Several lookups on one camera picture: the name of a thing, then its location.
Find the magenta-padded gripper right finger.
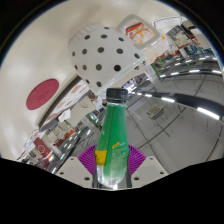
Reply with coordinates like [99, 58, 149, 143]
[126, 144, 168, 189]

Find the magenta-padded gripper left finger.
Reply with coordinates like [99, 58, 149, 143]
[54, 143, 99, 188]

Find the green drink bottle black cap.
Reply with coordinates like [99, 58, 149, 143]
[94, 87, 131, 188]

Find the dark brown food tray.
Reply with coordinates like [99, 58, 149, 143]
[38, 77, 101, 132]

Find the crumpled white napkin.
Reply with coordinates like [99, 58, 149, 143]
[57, 109, 72, 123]

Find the ceiling air conditioner unit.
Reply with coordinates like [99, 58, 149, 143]
[146, 104, 165, 120]

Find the printed paper tray liner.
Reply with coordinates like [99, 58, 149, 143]
[49, 83, 98, 118]

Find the group of ceiling lights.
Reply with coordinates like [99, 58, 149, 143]
[128, 66, 222, 122]

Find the flat round red coaster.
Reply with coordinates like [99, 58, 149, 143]
[25, 78, 60, 111]

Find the white mug with black dots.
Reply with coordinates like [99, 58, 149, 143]
[68, 23, 146, 91]

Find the paper wrapper with fried food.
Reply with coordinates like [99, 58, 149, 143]
[115, 13, 162, 51]

